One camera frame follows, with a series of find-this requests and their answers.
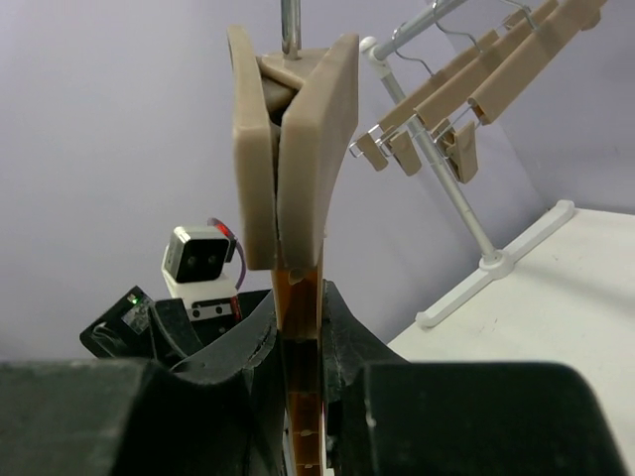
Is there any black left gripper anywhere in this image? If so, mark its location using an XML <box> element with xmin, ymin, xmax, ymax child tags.
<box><xmin>79</xmin><ymin>287</ymin><xmax>269</xmax><ymax>367</ymax></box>

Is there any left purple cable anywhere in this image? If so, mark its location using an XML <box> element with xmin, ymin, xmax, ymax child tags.
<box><xmin>206</xmin><ymin>216</ymin><xmax>248</xmax><ymax>292</ymax></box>

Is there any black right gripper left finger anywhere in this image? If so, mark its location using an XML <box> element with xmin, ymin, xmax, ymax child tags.
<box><xmin>1</xmin><ymin>291</ymin><xmax>284</xmax><ymax>475</ymax></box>

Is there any white metal clothes rack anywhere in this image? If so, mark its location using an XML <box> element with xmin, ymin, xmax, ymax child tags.
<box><xmin>350</xmin><ymin>1</ymin><xmax>603</xmax><ymax>329</ymax></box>

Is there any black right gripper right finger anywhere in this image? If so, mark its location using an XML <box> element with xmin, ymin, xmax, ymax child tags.
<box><xmin>321</xmin><ymin>282</ymin><xmax>628</xmax><ymax>475</ymax></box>

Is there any empty beige clip hanger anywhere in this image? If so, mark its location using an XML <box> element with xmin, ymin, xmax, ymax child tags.
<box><xmin>354</xmin><ymin>30</ymin><xmax>500</xmax><ymax>171</ymax></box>

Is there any beige clip hanger cream underwear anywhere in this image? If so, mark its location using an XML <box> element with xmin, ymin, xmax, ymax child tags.
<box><xmin>227</xmin><ymin>1</ymin><xmax>359</xmax><ymax>475</ymax></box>

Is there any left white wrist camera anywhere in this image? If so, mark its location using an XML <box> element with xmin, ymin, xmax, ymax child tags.
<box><xmin>162</xmin><ymin>226</ymin><xmax>240</xmax><ymax>322</ymax></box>

